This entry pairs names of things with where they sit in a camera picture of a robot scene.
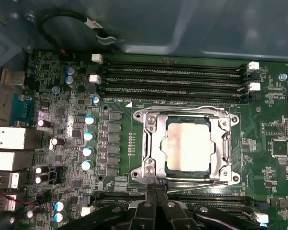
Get metal socket cover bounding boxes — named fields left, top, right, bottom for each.
left=144, top=111, right=232, bottom=180

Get green motherboard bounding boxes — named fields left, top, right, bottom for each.
left=0, top=49, right=288, bottom=230

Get black PC case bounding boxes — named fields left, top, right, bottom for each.
left=0, top=0, right=288, bottom=75

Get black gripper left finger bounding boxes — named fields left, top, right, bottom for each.
left=59, top=184, right=160, bottom=230

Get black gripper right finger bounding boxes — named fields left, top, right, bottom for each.
left=156, top=184, right=265, bottom=230

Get RAM slot black clips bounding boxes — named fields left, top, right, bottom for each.
left=88, top=83, right=262, bottom=102
left=96, top=64, right=261, bottom=81
left=92, top=190, right=257, bottom=207

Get black looped cable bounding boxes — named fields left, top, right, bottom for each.
left=36, top=9, right=127, bottom=52

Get metal locking lever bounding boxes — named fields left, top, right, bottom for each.
left=139, top=104, right=231, bottom=115
left=158, top=179, right=232, bottom=194

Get silver CPU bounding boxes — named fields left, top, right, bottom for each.
left=164, top=115, right=218, bottom=179

